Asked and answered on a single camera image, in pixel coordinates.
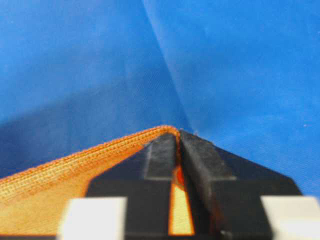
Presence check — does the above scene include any orange towel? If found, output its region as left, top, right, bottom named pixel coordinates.
left=0, top=125, right=180, bottom=236

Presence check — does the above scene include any blue table cloth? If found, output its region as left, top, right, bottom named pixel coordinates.
left=0, top=0, right=320, bottom=196

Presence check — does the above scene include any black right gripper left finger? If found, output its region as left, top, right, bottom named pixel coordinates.
left=58, top=133, right=176, bottom=240

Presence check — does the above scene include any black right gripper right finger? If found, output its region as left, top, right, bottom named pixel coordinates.
left=178, top=129, right=320, bottom=240

